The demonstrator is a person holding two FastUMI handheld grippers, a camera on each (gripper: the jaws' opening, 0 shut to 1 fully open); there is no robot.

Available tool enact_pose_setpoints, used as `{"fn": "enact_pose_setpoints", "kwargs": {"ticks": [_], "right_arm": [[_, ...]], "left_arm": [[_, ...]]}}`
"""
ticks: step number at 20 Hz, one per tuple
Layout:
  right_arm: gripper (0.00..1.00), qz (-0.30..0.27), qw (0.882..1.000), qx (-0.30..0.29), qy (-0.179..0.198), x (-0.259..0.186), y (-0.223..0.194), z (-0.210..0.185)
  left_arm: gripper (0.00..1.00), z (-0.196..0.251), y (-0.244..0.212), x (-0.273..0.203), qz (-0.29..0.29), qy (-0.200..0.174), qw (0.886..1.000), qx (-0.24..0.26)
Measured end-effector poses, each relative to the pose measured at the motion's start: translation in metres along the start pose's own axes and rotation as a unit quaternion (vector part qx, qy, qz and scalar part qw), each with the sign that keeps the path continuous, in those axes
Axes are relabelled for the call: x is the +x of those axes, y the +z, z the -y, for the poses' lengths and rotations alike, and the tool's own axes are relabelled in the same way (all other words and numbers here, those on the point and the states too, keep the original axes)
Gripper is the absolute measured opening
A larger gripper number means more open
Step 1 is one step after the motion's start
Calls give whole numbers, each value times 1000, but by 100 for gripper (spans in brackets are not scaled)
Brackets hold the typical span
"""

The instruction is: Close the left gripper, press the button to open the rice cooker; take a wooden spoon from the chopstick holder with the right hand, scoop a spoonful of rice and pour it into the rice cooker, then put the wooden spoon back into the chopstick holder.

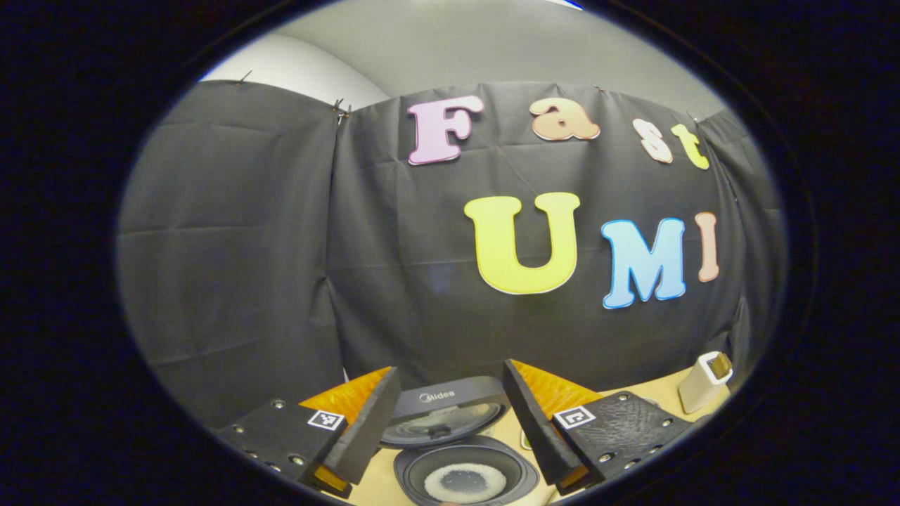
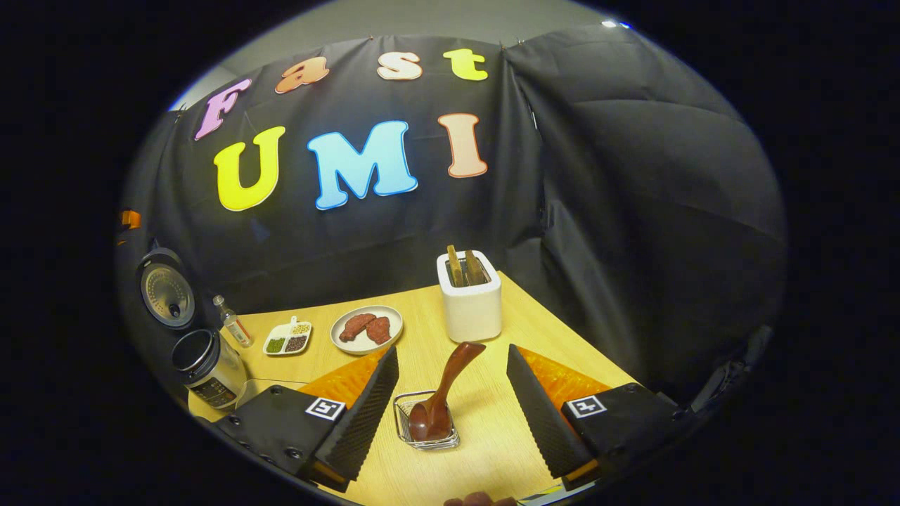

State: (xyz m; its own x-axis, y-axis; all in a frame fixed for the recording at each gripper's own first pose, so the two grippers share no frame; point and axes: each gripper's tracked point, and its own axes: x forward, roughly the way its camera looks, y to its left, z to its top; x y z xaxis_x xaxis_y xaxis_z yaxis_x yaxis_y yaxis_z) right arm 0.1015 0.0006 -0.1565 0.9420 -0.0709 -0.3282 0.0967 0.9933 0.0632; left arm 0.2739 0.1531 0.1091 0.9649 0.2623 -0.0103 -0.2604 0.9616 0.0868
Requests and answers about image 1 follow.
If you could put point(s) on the flat wooden spatula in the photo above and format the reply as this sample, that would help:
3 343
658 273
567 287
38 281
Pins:
719 365

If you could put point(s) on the white utensil holder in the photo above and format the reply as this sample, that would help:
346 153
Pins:
696 390

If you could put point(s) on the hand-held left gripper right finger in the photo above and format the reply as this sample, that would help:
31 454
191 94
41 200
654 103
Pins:
538 436

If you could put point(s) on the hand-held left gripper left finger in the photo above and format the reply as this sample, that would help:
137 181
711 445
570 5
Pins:
369 436

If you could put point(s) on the ceiling light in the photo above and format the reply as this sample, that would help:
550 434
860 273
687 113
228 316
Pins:
566 3

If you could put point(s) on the white rice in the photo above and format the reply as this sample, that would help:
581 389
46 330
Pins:
439 485

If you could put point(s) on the black backdrop cloth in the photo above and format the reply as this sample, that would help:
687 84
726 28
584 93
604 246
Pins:
232 267

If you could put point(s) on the dark grey rice cooker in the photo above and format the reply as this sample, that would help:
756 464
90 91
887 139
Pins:
450 400

